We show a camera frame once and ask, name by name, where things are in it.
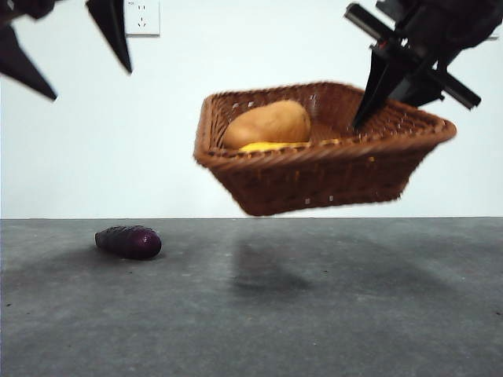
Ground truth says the brown potato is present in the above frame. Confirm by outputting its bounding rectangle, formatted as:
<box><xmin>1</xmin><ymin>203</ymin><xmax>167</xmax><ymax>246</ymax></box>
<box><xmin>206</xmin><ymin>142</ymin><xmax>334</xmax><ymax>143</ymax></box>
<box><xmin>222</xmin><ymin>100</ymin><xmax>311</xmax><ymax>150</ymax></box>

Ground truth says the brown wicker basket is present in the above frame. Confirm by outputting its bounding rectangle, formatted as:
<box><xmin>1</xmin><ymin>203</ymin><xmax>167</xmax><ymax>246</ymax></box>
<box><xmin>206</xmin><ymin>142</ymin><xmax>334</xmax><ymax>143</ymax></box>
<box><xmin>193</xmin><ymin>81</ymin><xmax>458</xmax><ymax>218</ymax></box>

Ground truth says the purple eggplant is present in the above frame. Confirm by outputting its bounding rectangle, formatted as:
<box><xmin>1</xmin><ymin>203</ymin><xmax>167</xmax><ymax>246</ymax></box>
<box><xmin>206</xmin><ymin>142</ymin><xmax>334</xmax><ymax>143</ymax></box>
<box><xmin>94</xmin><ymin>225</ymin><xmax>163</xmax><ymax>260</ymax></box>

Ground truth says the white wall socket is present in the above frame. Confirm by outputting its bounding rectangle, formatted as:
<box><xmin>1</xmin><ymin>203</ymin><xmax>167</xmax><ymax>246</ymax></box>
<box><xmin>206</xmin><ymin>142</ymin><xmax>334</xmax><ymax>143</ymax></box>
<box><xmin>124</xmin><ymin>0</ymin><xmax>161</xmax><ymax>38</ymax></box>

